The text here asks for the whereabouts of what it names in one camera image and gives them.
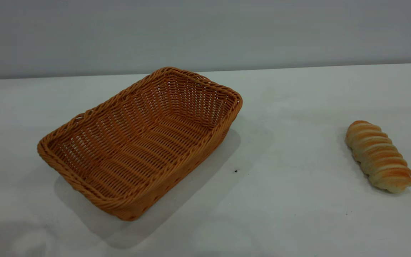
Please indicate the orange woven wicker basket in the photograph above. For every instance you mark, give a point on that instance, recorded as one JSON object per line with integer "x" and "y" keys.
{"x": 145, "y": 142}

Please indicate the striped long bread roll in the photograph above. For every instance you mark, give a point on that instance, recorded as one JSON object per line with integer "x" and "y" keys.
{"x": 378, "y": 155}

